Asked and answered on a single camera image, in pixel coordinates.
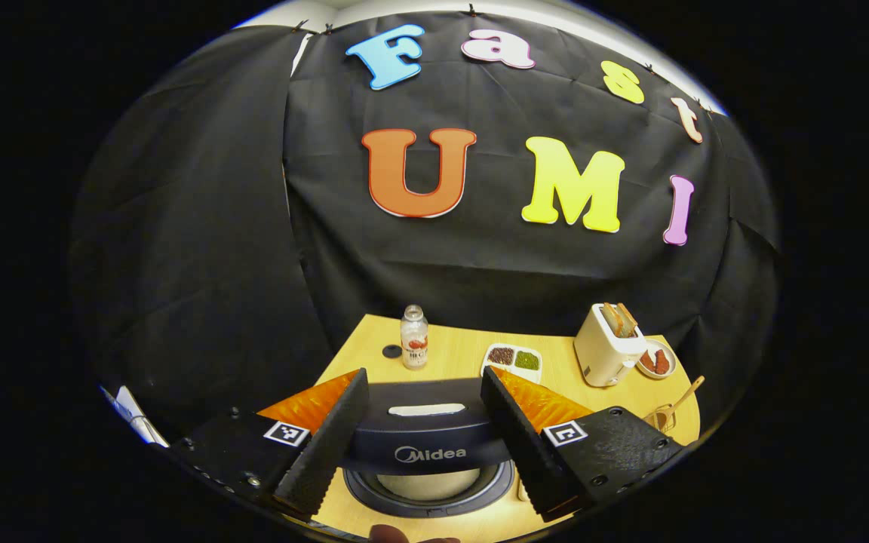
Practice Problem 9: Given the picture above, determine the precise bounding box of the black backdrop cloth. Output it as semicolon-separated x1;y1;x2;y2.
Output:
69;8;782;446

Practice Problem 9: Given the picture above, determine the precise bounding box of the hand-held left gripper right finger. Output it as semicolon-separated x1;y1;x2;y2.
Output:
481;367;686;523

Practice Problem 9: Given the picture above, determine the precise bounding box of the small clear bottle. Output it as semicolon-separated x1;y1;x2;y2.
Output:
400;305;429;370

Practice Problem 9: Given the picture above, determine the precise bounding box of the wooden spoon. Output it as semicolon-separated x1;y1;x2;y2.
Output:
649;376;705;431

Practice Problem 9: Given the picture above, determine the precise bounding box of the small plate of red food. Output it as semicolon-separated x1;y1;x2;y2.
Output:
637;339;677;380

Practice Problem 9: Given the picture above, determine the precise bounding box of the black rice cooker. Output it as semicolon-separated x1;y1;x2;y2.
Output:
340;377;517;519

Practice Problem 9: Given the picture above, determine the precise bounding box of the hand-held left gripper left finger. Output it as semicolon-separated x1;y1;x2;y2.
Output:
170;368;370;521

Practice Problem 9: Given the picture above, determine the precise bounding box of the white divided dish of beans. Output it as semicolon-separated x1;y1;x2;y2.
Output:
481;343;543;384

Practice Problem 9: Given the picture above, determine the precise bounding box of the wire mesh chopstick holder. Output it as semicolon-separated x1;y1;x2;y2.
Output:
642;405;678;434

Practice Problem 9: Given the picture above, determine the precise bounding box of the white toaster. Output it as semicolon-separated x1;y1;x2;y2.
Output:
573;302;648;388

